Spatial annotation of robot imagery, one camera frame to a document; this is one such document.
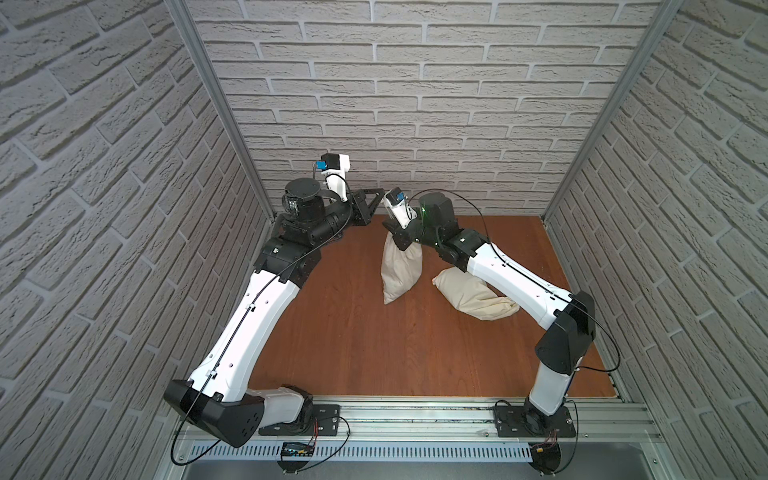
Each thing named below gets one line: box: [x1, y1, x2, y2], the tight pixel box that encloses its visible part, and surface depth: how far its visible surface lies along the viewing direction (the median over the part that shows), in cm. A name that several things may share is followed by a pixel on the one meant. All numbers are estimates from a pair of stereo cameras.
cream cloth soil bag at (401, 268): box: [381, 231, 423, 305], surface depth 90 cm
